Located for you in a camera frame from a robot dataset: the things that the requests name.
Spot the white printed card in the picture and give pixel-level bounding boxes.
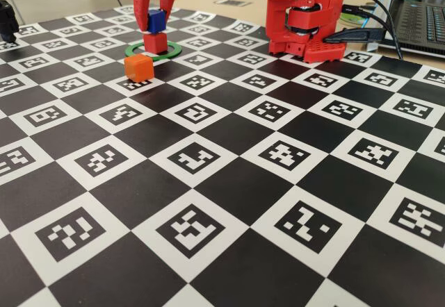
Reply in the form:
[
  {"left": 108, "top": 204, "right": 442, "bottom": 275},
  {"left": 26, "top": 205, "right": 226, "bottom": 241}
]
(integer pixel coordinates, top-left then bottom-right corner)
[{"left": 213, "top": 0, "right": 252, "bottom": 8}]

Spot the black cable wide plug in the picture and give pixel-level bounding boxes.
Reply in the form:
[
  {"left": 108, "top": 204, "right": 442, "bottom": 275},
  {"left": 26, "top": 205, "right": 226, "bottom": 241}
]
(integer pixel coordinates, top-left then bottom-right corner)
[{"left": 322, "top": 27, "right": 386, "bottom": 47}]

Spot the green ring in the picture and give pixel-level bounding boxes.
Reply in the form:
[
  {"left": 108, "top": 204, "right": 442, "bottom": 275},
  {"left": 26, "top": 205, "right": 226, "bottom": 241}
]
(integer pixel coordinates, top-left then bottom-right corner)
[{"left": 124, "top": 39, "right": 183, "bottom": 60}]

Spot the orange cube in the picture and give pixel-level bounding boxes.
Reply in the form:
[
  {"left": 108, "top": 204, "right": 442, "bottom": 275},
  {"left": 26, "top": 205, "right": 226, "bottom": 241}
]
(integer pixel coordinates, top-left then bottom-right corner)
[{"left": 124, "top": 53, "right": 155, "bottom": 83}]

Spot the blue cube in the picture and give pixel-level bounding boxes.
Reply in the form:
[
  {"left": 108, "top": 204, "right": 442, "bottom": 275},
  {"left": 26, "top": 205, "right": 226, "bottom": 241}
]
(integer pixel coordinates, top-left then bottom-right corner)
[{"left": 146, "top": 8, "right": 167, "bottom": 34}]

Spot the black white marker checkerboard mat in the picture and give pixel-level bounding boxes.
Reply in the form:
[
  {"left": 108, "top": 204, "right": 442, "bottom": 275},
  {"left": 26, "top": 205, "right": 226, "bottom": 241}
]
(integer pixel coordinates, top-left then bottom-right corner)
[{"left": 0, "top": 3, "right": 445, "bottom": 307}]

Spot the grey laptop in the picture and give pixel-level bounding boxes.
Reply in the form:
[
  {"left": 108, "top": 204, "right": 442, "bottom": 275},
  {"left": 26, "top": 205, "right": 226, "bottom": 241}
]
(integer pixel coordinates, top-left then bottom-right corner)
[{"left": 377, "top": 0, "right": 445, "bottom": 58}]

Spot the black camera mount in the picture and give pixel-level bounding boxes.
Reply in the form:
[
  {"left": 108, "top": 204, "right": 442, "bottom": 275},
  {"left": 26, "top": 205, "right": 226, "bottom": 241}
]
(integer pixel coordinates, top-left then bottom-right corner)
[{"left": 0, "top": 0, "right": 20, "bottom": 43}]

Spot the red cube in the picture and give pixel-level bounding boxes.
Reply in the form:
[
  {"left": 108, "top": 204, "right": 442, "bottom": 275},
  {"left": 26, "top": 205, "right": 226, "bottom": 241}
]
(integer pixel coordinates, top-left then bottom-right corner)
[{"left": 143, "top": 32, "right": 168, "bottom": 55}]

